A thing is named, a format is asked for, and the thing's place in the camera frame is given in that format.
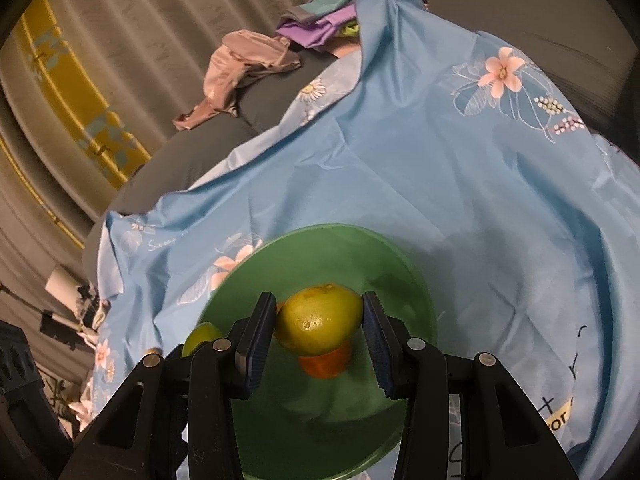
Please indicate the pink garment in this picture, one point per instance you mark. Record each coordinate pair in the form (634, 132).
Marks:
(240, 60)

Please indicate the orange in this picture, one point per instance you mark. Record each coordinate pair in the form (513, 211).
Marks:
(325, 364)

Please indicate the grey sofa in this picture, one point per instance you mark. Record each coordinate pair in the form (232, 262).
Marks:
(225, 145)

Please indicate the green plate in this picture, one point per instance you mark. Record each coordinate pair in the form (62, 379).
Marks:
(325, 260)

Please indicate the small green lime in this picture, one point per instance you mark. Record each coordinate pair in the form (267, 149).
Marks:
(202, 337)

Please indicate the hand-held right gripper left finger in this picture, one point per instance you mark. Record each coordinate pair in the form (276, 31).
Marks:
(257, 347)

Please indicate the yellow-green lemon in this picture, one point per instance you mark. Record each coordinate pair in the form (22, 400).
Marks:
(315, 317)

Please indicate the teal grey garment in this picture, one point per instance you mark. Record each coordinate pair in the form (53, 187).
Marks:
(320, 6)

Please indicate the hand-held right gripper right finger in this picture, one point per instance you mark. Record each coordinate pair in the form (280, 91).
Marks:
(378, 355)

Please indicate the yellow patterned curtain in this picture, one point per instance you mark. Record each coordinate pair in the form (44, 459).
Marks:
(65, 90)

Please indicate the grey curtain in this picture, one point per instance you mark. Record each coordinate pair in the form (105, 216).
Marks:
(165, 10)

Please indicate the purple garment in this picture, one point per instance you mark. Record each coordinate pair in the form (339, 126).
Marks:
(310, 34)

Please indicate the white cylinder object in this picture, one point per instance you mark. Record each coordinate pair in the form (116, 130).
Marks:
(62, 282)

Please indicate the blue floral cloth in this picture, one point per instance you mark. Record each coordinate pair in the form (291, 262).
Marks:
(425, 170)

